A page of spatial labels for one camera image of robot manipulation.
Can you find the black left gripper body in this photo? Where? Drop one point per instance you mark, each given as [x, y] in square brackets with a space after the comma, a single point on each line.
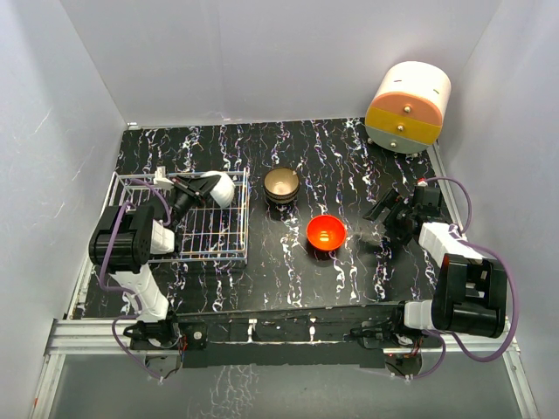
[182, 202]

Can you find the white wire dish rack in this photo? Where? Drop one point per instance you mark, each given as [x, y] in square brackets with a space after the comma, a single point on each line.
[206, 233]

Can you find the white ceramic bowl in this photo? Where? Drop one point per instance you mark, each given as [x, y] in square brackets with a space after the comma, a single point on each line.
[223, 193]

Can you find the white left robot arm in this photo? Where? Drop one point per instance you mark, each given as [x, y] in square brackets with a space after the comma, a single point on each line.
[127, 236]

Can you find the orange plastic bowl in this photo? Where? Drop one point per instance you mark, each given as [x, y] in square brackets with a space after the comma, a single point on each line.
[326, 233]

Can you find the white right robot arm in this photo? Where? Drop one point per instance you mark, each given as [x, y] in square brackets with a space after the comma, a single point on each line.
[471, 291]

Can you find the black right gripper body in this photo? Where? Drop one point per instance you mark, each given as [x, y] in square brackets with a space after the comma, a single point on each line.
[397, 226]

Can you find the brown patterned ceramic bowl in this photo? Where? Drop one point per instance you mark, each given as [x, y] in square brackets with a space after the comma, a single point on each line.
[281, 185]

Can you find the pastel round drawer cabinet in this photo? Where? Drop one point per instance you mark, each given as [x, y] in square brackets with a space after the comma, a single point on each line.
[407, 113]

